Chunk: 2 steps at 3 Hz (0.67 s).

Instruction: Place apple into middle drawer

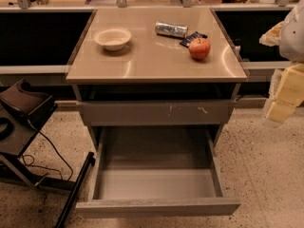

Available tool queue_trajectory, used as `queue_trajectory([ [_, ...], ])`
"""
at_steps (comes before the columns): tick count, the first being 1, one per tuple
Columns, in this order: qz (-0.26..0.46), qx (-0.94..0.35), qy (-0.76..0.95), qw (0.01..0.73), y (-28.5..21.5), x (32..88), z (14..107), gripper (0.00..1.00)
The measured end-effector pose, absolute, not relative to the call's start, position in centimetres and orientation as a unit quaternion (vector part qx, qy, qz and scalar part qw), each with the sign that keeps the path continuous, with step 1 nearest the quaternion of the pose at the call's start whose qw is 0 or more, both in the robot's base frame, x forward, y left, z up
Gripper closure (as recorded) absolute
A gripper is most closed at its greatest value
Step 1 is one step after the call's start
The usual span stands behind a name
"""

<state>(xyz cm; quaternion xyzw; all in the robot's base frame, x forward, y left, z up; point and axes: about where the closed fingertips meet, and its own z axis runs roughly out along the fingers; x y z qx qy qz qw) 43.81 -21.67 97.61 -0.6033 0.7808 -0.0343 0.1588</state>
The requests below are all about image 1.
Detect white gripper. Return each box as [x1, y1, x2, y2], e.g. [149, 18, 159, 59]
[259, 22, 304, 128]

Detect red apple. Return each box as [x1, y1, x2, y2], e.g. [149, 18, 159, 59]
[188, 38, 211, 60]

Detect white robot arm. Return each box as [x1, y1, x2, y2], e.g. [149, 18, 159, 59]
[259, 0, 304, 128]

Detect closed grey top drawer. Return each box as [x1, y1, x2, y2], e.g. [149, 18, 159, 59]
[77, 100, 236, 126]

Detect grey drawer cabinet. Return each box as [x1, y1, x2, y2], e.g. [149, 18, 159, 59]
[66, 7, 247, 142]

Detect open grey middle drawer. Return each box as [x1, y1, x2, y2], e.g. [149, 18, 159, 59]
[76, 126, 240, 219]

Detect dark blue snack packet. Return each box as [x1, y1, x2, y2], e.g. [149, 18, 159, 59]
[180, 31, 208, 48]

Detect silver crushed can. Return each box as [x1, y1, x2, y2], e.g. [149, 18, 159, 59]
[155, 21, 188, 38]

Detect white paper bowl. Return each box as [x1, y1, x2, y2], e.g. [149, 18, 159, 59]
[93, 28, 131, 51]

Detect black metal leg bar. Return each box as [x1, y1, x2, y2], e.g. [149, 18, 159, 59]
[54, 152, 95, 228]

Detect black cable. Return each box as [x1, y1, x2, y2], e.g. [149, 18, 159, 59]
[20, 119, 75, 182]

